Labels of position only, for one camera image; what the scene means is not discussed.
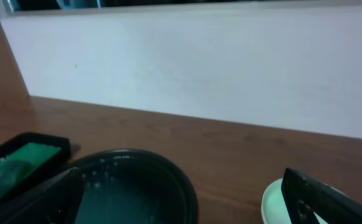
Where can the green rectangular water tray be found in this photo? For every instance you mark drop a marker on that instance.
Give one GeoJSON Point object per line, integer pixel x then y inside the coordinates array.
{"type": "Point", "coordinates": [29, 159]}

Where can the mint green stained plate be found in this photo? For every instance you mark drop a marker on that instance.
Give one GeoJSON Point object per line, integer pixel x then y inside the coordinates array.
{"type": "Point", "coordinates": [273, 208]}

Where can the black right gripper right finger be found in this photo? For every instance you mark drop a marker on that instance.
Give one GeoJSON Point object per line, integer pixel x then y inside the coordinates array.
{"type": "Point", "coordinates": [306, 199]}

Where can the round black tray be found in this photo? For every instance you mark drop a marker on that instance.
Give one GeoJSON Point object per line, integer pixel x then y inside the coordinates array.
{"type": "Point", "coordinates": [134, 186]}

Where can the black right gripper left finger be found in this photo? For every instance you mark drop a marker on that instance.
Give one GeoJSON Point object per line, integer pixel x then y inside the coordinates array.
{"type": "Point", "coordinates": [56, 200]}

